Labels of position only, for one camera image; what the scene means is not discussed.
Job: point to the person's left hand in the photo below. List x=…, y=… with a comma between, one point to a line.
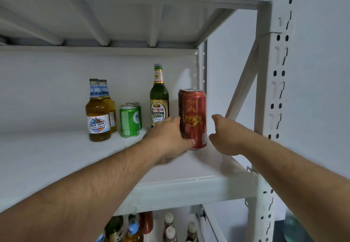
x=166, y=140

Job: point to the person's right hand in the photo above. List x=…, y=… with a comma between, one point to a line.
x=232, y=139

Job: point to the person's left thumb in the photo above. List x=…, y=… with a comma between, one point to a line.
x=190, y=142

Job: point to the person's right thumb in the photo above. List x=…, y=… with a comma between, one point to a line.
x=213, y=140

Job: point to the red beer can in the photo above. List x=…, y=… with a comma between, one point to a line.
x=179, y=105
x=195, y=116

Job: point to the person's right forearm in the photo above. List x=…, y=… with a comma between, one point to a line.
x=295, y=179

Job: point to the person's left forearm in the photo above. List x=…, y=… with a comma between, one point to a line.
x=82, y=192

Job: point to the white metal shelving rack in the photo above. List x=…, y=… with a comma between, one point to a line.
x=175, y=184

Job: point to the green glass beer bottle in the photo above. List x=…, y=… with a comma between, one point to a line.
x=159, y=99

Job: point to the green beer can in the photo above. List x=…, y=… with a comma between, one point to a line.
x=129, y=123
x=139, y=113

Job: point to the dark bottle with white cap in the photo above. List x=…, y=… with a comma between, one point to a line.
x=170, y=235
x=192, y=232
x=169, y=220

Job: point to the amber beer bottle blue label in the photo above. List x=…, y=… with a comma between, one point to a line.
x=111, y=108
x=98, y=116

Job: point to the red bottle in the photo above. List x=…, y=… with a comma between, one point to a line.
x=146, y=222

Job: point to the amber bottle with blue neck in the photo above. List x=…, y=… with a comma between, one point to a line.
x=133, y=229

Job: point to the dark green glass bottle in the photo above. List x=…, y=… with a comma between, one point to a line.
x=116, y=229

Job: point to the teal translucent container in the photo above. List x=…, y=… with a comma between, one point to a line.
x=296, y=229

